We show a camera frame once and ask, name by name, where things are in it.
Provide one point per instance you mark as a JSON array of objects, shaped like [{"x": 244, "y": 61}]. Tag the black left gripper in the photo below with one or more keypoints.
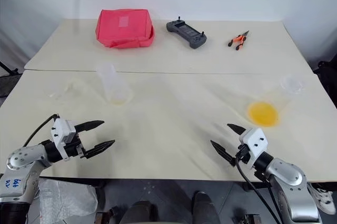
[{"x": 74, "y": 150}]

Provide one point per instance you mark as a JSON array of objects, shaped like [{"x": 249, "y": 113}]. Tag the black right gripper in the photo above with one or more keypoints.
[{"x": 243, "y": 153}]

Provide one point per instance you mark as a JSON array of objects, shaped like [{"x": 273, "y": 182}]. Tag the clear plastic container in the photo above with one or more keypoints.
[{"x": 263, "y": 113}]

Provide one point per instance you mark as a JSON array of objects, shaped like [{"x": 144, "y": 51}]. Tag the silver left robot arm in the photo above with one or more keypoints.
[{"x": 21, "y": 158}]

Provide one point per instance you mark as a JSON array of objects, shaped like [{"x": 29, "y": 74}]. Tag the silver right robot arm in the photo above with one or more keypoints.
[{"x": 289, "y": 174}]

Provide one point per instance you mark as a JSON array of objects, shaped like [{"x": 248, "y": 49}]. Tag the clear crumpled plastic bag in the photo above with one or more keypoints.
[{"x": 65, "y": 197}]

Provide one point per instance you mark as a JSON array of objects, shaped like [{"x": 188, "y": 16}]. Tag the dark metal base fitting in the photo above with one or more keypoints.
[{"x": 248, "y": 219}]

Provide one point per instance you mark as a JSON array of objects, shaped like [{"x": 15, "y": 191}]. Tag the orange black pliers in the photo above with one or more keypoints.
[{"x": 238, "y": 39}]

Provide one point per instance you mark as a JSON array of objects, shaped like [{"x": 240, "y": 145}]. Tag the black metal stand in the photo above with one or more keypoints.
[{"x": 9, "y": 79}]

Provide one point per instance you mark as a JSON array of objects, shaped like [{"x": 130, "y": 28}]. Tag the pink fabric pouch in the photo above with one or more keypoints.
[{"x": 123, "y": 29}]

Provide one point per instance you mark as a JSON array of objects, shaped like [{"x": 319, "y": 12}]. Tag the black chair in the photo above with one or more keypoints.
[{"x": 327, "y": 76}]

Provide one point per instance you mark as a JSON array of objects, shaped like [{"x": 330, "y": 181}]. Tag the grey handheld remote controller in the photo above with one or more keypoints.
[{"x": 185, "y": 30}]

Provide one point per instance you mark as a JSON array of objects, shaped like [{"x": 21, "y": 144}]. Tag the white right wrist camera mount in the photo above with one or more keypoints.
[{"x": 254, "y": 140}]

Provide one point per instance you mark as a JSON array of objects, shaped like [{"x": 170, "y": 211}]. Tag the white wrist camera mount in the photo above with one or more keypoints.
[
  {"x": 61, "y": 132},
  {"x": 254, "y": 140}
]

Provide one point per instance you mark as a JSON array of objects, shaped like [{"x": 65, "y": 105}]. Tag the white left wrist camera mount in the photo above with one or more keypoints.
[{"x": 61, "y": 132}]

